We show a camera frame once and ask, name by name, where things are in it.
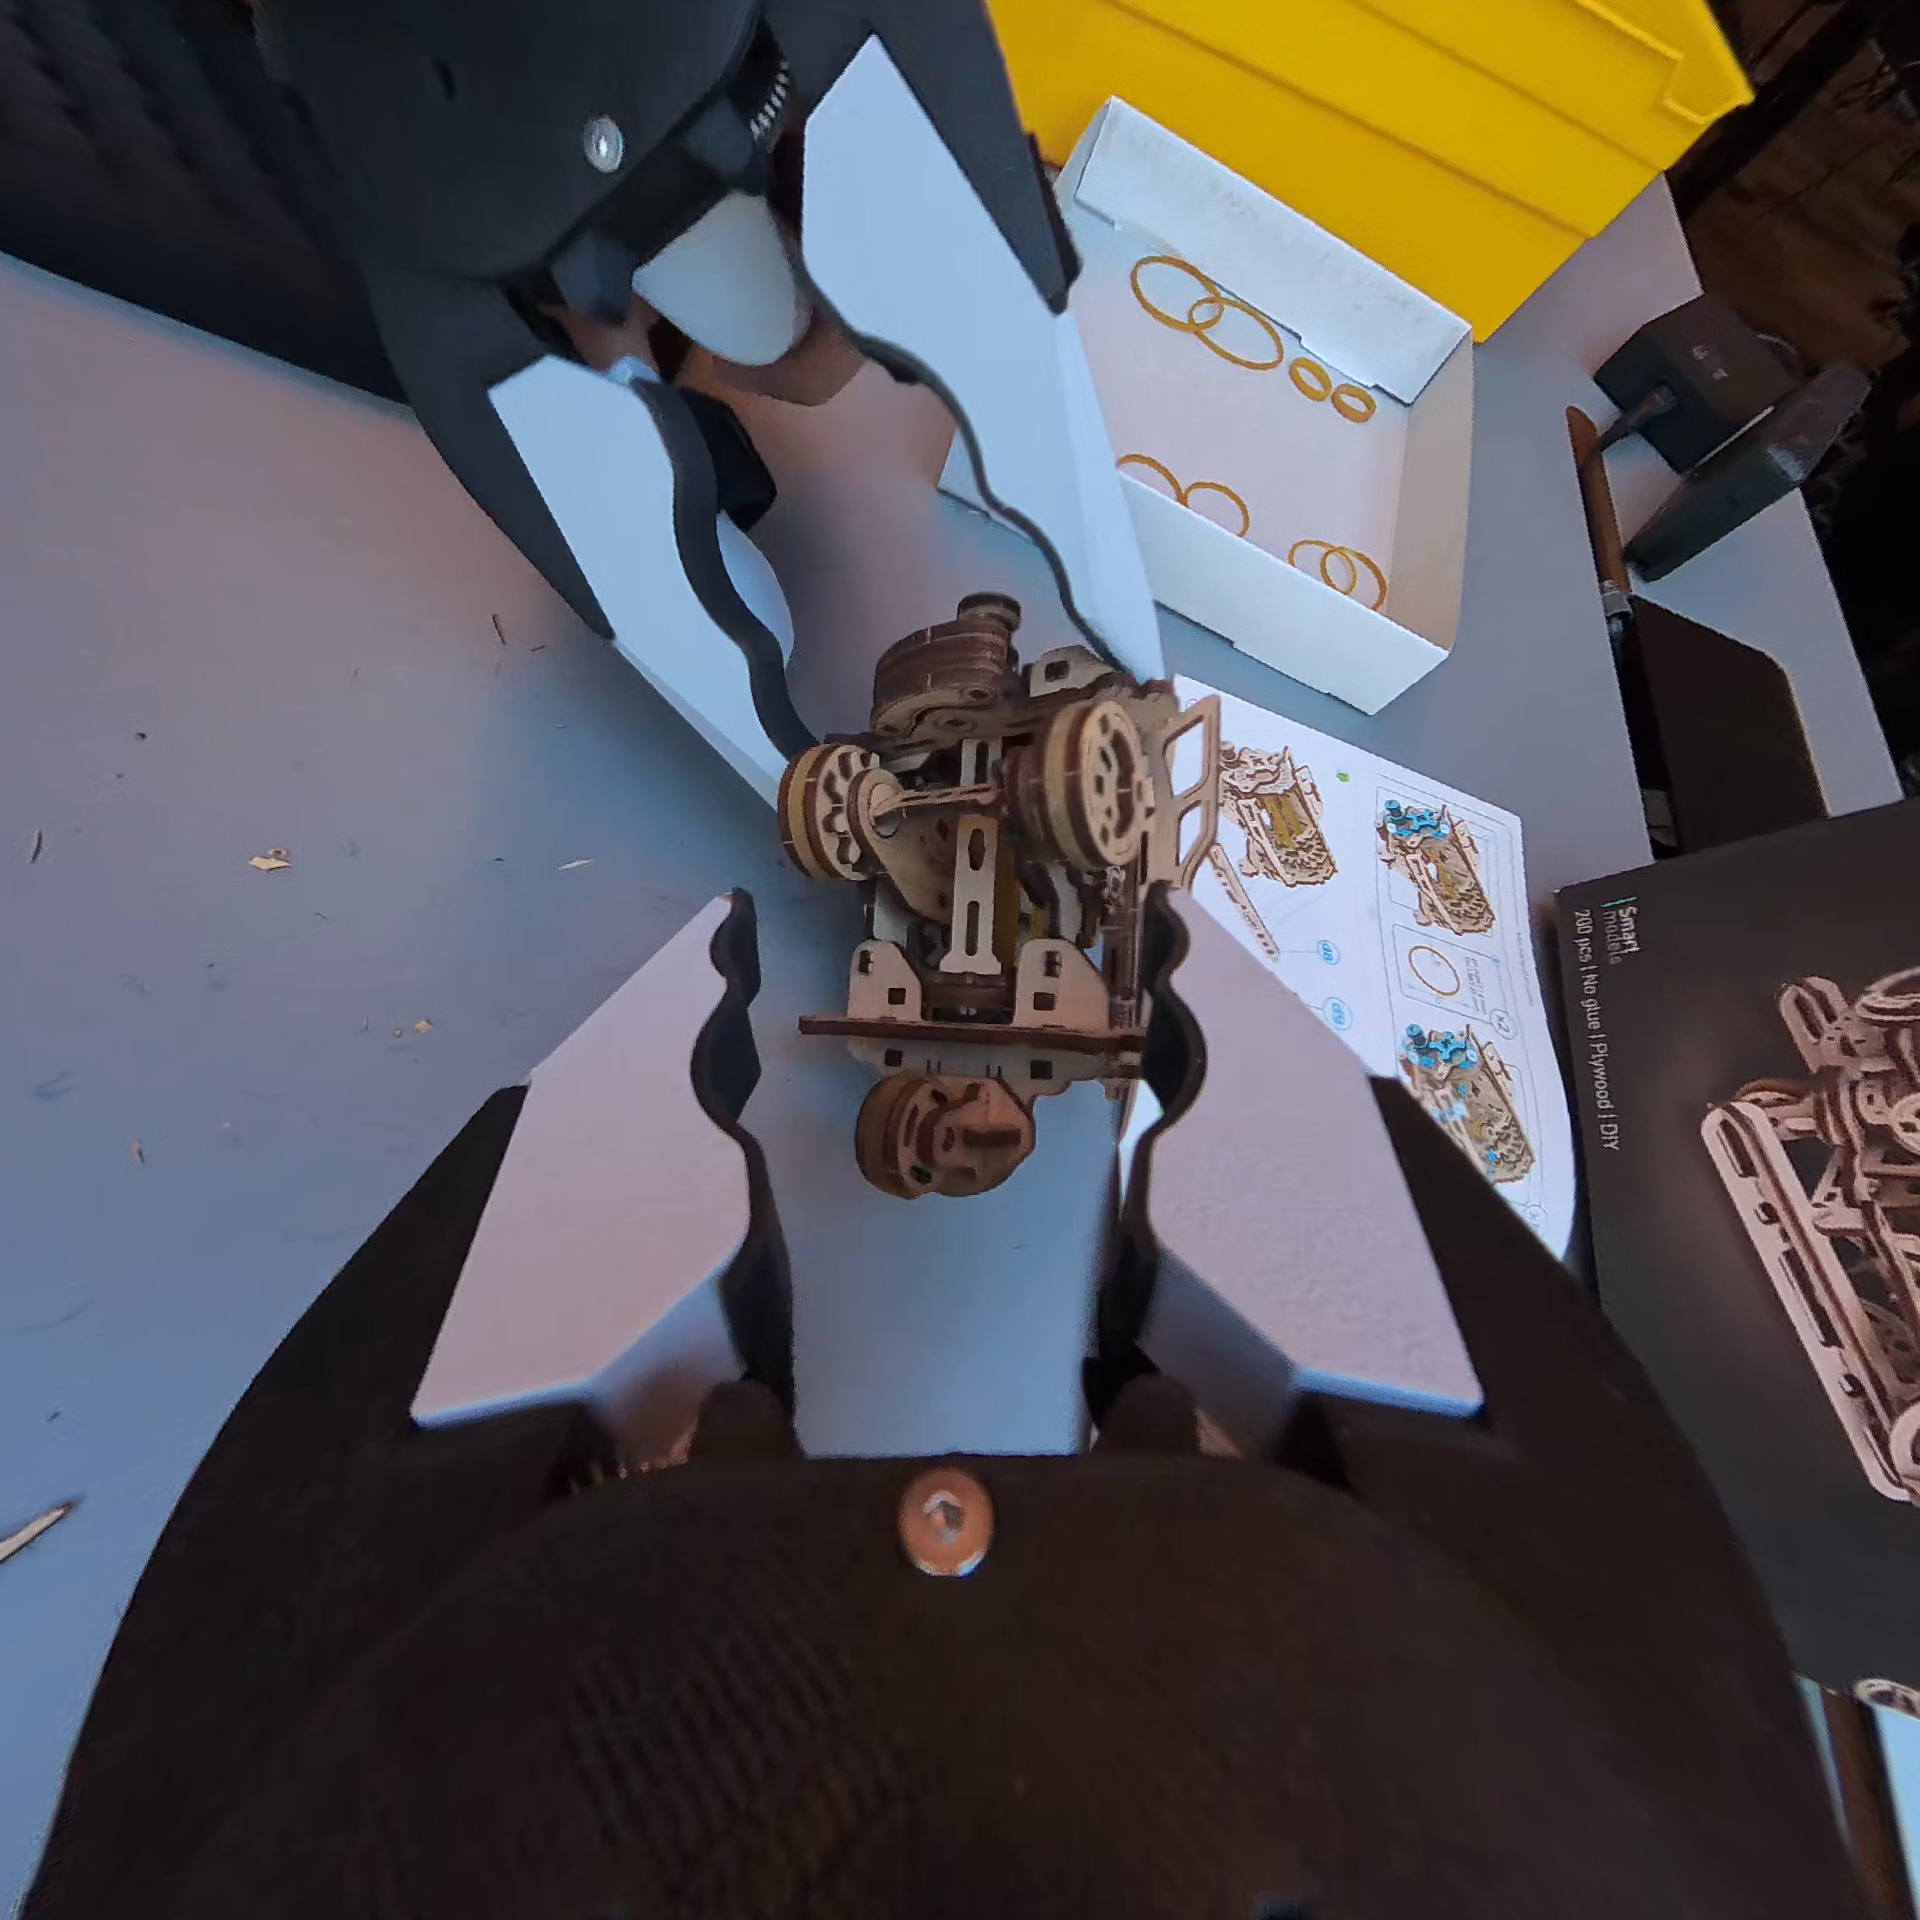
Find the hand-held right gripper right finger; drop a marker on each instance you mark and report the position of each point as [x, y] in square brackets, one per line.
[1289, 1230]

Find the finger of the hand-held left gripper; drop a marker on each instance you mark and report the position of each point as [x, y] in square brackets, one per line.
[930, 240]
[600, 494]

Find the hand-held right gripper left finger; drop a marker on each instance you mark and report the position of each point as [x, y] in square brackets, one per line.
[600, 1230]

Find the wooden mechanical model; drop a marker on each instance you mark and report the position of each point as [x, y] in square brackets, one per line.
[974, 839]

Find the black model kit box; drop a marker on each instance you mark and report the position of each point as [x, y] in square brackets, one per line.
[1681, 1348]

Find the person's left hand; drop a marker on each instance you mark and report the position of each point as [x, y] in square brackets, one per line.
[820, 368]

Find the group of tan rubber bands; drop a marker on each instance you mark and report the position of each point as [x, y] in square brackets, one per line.
[1206, 312]

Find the white instruction booklet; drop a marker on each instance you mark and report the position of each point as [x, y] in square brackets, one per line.
[1365, 902]

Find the black foam pad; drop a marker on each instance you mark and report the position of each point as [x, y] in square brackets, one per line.
[135, 136]

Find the white cardboard box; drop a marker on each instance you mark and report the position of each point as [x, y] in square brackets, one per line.
[1276, 451]

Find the yellow plastic bin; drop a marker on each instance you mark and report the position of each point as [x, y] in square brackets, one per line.
[1349, 119]

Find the pointed slotted wooden offcut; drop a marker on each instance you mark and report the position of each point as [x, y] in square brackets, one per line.
[30, 1532]

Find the black block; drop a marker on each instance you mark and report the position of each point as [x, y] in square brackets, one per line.
[1710, 735]

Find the dark grey power adapter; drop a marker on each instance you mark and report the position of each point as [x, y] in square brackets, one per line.
[1695, 368]

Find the dark grey block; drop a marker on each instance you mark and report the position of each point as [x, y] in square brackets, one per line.
[1746, 474]

